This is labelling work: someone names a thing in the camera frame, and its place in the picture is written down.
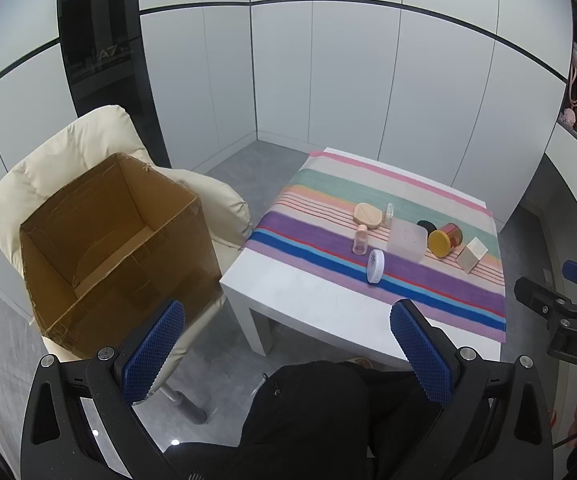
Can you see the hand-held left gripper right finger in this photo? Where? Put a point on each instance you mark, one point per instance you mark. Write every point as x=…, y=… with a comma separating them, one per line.
x=421, y=355

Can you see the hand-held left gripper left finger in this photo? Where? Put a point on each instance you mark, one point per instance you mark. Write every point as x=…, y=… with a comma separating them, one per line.
x=153, y=350

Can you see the beige cube box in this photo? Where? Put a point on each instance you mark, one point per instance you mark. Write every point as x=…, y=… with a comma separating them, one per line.
x=471, y=256

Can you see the white round jar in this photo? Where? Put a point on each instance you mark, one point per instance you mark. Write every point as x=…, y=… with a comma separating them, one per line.
x=375, y=266

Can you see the red jar with yellow lid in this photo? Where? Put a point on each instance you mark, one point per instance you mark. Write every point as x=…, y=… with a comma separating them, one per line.
x=441, y=242

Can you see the translucent square container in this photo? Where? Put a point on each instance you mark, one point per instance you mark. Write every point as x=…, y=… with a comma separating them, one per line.
x=407, y=241

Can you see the black round powder puff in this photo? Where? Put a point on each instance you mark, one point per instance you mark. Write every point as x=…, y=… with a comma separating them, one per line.
x=425, y=226

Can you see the small pink bottle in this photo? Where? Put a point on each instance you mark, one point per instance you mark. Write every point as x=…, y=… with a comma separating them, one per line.
x=360, y=241

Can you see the brown cardboard box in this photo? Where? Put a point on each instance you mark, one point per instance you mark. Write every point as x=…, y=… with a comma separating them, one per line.
x=118, y=220

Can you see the small clear bottle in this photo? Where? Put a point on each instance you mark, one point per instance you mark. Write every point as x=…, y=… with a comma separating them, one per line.
x=389, y=216

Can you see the beige rounded square compact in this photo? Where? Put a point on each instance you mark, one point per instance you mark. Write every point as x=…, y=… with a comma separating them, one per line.
x=367, y=215

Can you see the person's slippered foot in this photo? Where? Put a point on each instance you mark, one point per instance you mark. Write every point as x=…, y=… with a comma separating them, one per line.
x=361, y=362

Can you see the white square table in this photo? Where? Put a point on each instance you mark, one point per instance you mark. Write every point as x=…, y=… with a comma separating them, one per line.
x=288, y=285

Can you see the striped colourful cloth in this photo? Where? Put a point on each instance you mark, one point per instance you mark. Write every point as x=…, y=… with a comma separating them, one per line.
x=318, y=195

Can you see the cream padded armchair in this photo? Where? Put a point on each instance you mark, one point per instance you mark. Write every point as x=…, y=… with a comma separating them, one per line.
x=93, y=140

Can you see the white wall outlet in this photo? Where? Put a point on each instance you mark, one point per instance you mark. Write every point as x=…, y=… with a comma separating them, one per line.
x=547, y=276

